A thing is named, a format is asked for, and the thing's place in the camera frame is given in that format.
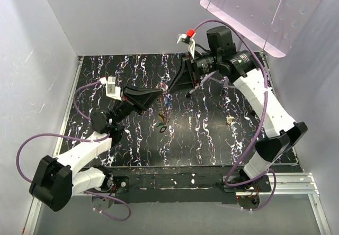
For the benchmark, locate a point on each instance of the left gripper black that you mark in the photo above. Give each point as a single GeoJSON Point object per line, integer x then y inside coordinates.
{"type": "Point", "coordinates": [144, 97]}

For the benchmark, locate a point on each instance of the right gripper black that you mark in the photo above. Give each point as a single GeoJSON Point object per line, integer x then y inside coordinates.
{"type": "Point", "coordinates": [184, 80]}

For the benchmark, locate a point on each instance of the metal key organizer disc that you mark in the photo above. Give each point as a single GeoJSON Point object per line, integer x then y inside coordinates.
{"type": "Point", "coordinates": [163, 109]}

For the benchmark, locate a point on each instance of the blue key tag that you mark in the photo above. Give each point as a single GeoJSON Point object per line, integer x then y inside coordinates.
{"type": "Point", "coordinates": [167, 101]}

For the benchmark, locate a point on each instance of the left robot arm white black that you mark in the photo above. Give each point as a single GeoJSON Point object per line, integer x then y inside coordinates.
{"type": "Point", "coordinates": [59, 178]}

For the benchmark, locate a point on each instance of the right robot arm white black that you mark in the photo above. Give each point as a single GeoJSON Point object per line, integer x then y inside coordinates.
{"type": "Point", "coordinates": [245, 71]}

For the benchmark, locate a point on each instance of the green key tag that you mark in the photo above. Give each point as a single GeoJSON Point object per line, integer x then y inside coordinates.
{"type": "Point", "coordinates": [158, 124]}

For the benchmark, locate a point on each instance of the small beige cup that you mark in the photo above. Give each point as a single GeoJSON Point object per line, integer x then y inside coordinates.
{"type": "Point", "coordinates": [230, 119]}

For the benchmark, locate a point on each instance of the purple music stand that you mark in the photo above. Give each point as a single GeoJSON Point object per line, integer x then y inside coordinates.
{"type": "Point", "coordinates": [300, 38]}

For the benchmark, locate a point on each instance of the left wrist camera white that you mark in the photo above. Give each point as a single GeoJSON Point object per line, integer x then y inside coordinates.
{"type": "Point", "coordinates": [112, 90]}

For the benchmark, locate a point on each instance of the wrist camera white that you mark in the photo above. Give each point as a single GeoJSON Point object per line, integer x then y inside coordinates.
{"type": "Point", "coordinates": [188, 39]}
{"type": "Point", "coordinates": [112, 90]}

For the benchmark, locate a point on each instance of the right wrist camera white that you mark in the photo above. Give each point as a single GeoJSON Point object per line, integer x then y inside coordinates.
{"type": "Point", "coordinates": [188, 39]}

